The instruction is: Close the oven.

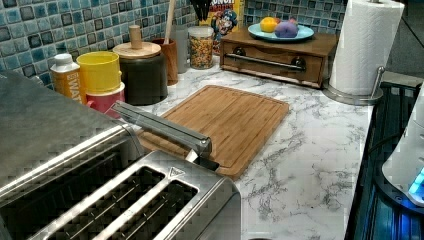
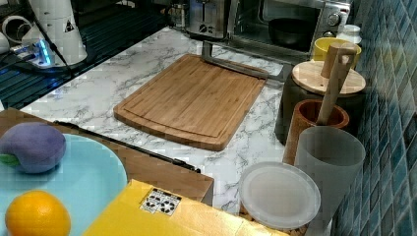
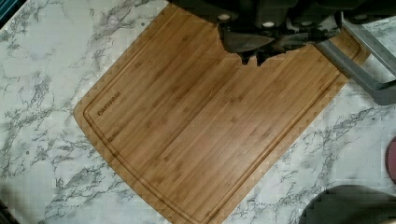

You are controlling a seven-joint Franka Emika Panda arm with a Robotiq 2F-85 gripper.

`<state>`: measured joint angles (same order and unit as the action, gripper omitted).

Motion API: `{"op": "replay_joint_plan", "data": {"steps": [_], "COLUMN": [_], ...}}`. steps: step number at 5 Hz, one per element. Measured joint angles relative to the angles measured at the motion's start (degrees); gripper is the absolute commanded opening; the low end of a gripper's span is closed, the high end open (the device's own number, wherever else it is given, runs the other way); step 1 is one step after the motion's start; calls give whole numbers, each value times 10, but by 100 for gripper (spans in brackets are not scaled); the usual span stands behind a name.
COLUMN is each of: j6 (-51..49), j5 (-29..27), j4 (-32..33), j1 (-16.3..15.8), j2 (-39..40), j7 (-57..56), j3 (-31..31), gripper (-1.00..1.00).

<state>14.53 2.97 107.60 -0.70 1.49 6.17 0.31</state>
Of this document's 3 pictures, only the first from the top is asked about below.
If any white robot base blue light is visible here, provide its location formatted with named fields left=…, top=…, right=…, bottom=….
left=382, top=87, right=424, bottom=207

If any bamboo cutting board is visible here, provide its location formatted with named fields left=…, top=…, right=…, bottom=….
left=136, top=84, right=290, bottom=181

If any clear jar of colourful cereal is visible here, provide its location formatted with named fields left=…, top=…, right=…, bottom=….
left=188, top=26, right=213, bottom=69

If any black canister wooden lid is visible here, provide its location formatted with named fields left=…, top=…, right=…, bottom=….
left=113, top=25, right=168, bottom=106

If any frosted grey glass jar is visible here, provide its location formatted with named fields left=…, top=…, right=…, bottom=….
left=171, top=25, right=188, bottom=74

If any silver two-slot toaster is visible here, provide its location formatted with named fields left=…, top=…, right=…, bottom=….
left=28, top=151, right=241, bottom=240

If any yellow cereal box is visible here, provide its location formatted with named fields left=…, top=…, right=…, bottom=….
left=200, top=0, right=244, bottom=55

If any red mug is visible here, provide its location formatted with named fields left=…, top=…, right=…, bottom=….
left=86, top=82, right=125, bottom=118

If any yellow toy fruit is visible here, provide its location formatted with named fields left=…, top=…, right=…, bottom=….
left=260, top=17, right=280, bottom=33

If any black utensil hanging at top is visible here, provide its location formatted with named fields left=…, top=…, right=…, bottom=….
left=190, top=0, right=212, bottom=21

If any purple toy fruit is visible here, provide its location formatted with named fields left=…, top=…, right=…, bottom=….
left=274, top=19, right=299, bottom=38

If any yellow plastic cup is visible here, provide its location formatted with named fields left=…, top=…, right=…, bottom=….
left=77, top=51, right=121, bottom=93

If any light blue plate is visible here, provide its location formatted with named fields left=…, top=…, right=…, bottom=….
left=248, top=24, right=315, bottom=42

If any steel paper towel holder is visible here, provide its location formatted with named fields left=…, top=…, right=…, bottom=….
left=322, top=66, right=385, bottom=106

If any orange water bottle white cap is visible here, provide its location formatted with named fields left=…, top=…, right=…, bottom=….
left=50, top=53, right=85, bottom=104

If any white paper towel roll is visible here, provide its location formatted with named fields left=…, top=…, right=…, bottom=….
left=329, top=0, right=405, bottom=95

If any wooden drawer box metal handle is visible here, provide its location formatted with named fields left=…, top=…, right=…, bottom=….
left=220, top=29, right=338, bottom=89

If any wooden spoon handle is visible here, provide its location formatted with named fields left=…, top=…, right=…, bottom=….
left=164, top=0, right=176, bottom=44

